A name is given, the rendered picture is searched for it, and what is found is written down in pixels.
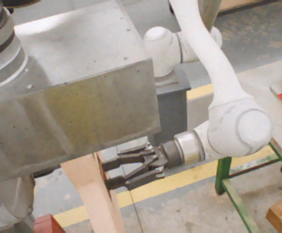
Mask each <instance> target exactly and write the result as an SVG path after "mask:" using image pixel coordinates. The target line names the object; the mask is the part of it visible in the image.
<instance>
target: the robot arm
mask: <svg viewBox="0 0 282 233"><path fill-rule="evenodd" d="M222 1H223V0H169V2H170V4H171V6H172V8H173V10H174V12H175V15H176V18H177V21H178V22H179V26H180V28H181V30H182V31H180V32H178V33H171V32H170V31H169V30H168V29H167V28H163V27H159V26H157V27H154V28H151V29H150V30H148V32H146V34H145V35H144V37H143V43H144V44H145V46H146V48H147V50H148V52H149V53H150V55H151V56H152V62H153V67H154V75H155V86H156V87H161V86H166V85H170V84H179V78H178V77H177V75H176V72H175V69H174V67H176V66H177V65H178V64H183V63H187V62H195V61H198V60H201V63H202V64H203V65H204V67H205V69H206V70H207V72H208V73H209V75H210V79H211V82H212V84H213V93H214V97H213V102H212V103H211V104H210V106H209V120H208V121H205V122H204V123H203V124H201V125H199V126H198V127H196V128H194V129H192V130H188V131H186V132H183V133H179V134H178V135H175V136H174V139H169V140H166V141H163V142H161V143H160V146H158V147H152V146H151V143H150V142H147V143H146V144H144V145H140V146H136V147H134V148H129V149H125V150H120V151H119V152H117V156H116V158H113V159H109V160H107V161H105V162H101V165H102V168H103V169H104V172H107V171H111V170H114V169H118V168H119V167H120V166H121V165H122V164H134V163H139V162H141V163H142V164H143V165H142V166H140V167H139V168H137V169H135V170H133V171H132V172H131V173H129V174H127V175H125V176H124V177H123V176H122V175H118V176H116V177H115V178H111V179H108V180H105V184H106V185H107V188H108V191H110V190H114V189H118V188H119V187H126V188H127V190H128V191H131V190H133V189H136V188H138V187H140V186H143V185H145V184H147V183H150V182H153V181H154V180H159V179H164V178H165V176H164V169H165V168H167V167H168V168H169V169H173V168H175V167H178V166H181V165H182V164H183V166H190V165H192V164H195V163H197V162H202V161H204V160H206V159H221V158H225V157H245V156H248V155H252V154H254V153H256V152H258V151H259V150H261V149H263V148H264V147H265V146H266V145H267V144H268V143H269V141H270V139H271V137H272V133H273V123H272V119H271V118H270V115H269V114H268V113H267V112H266V111H265V110H264V109H263V108H262V107H261V106H259V105H258V103H257V102H256V101H255V99H254V96H251V95H250V94H248V93H246V92H244V90H243V89H242V87H241V86H240V83H239V81H238V79H237V77H236V74H235V72H234V70H233V68H232V66H231V64H230V62H229V61H228V59H227V58H226V56H225V55H224V53H223V52H222V50H221V49H220V48H221V47H222V36H221V34H220V31H219V30H218V29H216V28H215V27H214V26H213V25H214V22H215V18H216V17H217V14H218V11H219V9H220V6H221V5H222ZM122 154H123V155H122ZM122 160H123V161H122Z"/></svg>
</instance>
